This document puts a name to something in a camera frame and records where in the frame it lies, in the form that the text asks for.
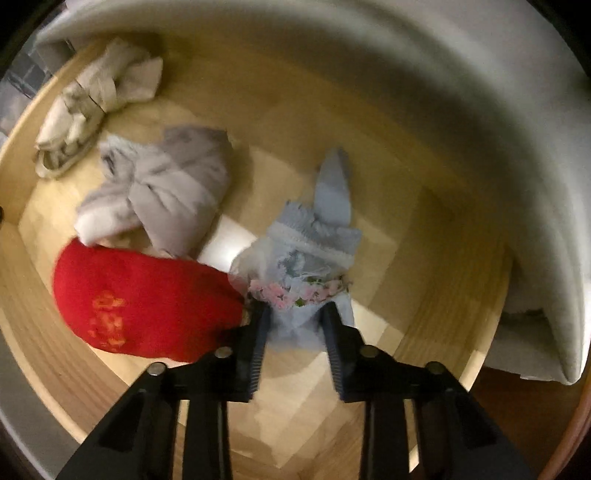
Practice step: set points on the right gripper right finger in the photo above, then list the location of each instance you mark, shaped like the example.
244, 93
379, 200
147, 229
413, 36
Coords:
456, 437

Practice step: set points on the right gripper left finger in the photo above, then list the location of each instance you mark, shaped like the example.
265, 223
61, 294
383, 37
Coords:
177, 417

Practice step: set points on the blue floral lace sock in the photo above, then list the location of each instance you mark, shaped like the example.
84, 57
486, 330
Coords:
303, 260

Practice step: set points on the wooden top drawer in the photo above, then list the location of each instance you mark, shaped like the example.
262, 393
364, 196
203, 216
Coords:
430, 277

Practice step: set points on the red embroidered underwear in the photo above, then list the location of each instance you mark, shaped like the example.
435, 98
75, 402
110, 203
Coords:
125, 302

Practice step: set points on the taupe knotted underwear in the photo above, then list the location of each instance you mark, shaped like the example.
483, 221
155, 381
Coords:
171, 189

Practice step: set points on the grey drawer cabinet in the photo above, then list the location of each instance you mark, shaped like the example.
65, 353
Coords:
490, 85

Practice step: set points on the orange wooden furniture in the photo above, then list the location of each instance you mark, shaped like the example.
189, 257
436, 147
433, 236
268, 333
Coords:
570, 424

